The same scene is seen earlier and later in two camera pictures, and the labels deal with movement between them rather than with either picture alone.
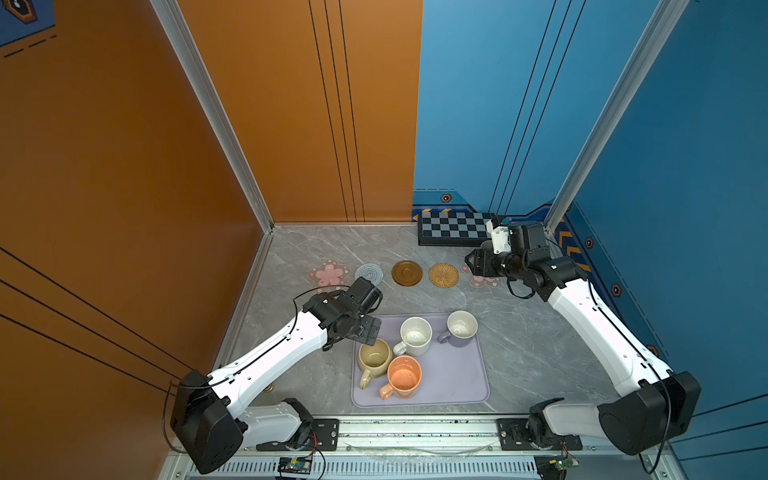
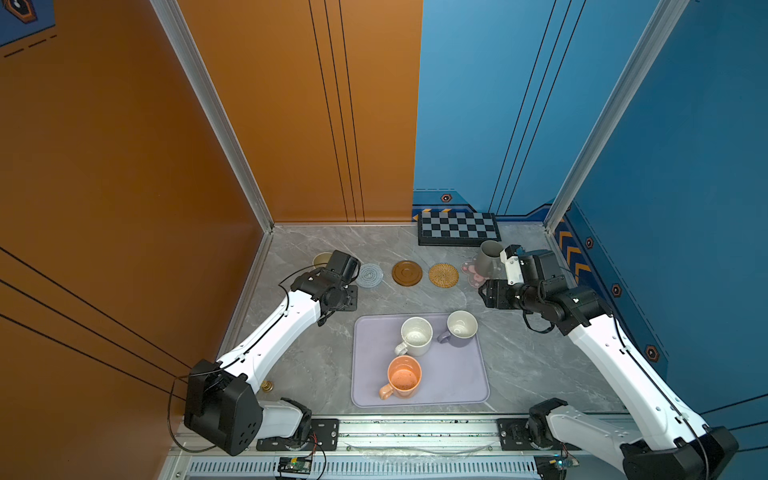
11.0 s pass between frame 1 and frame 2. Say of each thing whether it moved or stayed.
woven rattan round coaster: stayed
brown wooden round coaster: stayed
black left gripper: moved
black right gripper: moved
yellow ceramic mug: moved
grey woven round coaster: stayed
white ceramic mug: stayed
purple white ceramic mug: stayed
